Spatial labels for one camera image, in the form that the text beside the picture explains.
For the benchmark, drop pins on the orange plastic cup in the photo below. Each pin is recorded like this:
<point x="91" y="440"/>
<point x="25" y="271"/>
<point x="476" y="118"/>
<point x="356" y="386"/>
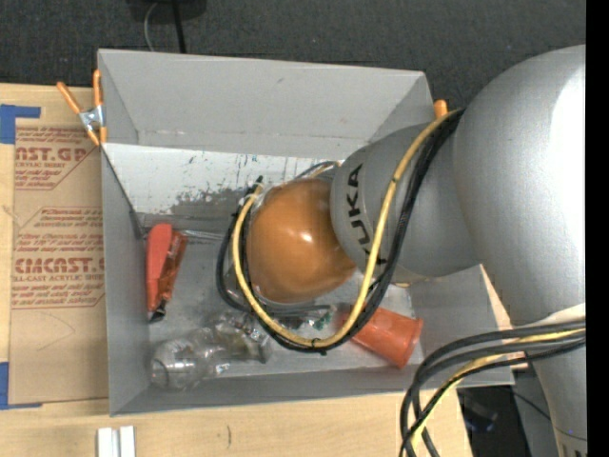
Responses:
<point x="390" y="338"/>

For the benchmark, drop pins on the clear plastic bottle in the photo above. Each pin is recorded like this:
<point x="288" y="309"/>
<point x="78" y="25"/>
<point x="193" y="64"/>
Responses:
<point x="178" y="364"/>

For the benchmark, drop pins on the grey metal bin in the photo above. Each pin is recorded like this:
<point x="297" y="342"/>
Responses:
<point x="247" y="103"/>

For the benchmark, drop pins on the brown cardboard board, red print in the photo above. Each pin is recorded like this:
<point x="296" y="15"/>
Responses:
<point x="52" y="341"/>

